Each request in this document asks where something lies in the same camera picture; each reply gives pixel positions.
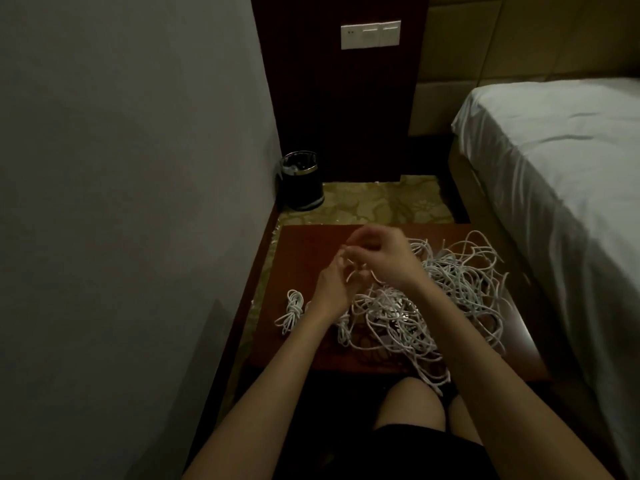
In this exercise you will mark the beige padded headboard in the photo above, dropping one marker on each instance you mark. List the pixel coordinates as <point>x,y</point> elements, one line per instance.
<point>500,34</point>

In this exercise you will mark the bed with white sheet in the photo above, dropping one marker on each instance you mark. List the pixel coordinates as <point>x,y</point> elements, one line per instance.
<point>560,169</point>

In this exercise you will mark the person's left forearm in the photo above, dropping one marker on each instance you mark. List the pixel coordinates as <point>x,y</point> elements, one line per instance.
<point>265,394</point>

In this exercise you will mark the person's right hand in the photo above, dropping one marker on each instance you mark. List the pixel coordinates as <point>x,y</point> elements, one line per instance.
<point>392,257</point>

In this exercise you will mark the white wall switch panel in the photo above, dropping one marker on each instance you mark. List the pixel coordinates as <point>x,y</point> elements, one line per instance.
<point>370,34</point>

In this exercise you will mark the person's left hand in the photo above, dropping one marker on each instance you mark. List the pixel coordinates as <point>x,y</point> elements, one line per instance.
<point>334,292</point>

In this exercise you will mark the person's leg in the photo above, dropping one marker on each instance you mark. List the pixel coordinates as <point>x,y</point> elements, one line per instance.
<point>462,419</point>
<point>412,402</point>

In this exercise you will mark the person's left leg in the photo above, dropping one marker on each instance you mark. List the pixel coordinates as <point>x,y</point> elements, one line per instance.
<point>412,402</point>

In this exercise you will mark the person's right leg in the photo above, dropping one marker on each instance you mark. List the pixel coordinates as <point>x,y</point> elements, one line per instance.
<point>462,419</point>

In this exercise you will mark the person's left fingers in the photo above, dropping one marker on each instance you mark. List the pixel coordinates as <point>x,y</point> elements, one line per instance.
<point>345,264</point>

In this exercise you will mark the person's right forearm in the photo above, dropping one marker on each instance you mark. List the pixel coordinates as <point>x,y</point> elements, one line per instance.
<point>490,374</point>

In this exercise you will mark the black waste bin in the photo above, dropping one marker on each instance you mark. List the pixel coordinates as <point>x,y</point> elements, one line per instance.
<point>302,184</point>

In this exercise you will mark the black shorts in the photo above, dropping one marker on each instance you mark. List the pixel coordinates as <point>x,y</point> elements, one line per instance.
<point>390,454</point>

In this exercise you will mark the person's right fingers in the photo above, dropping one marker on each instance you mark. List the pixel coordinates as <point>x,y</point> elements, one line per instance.
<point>361,242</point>

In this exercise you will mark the dark wooden wall panel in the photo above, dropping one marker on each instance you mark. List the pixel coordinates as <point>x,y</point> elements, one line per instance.
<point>345,109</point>

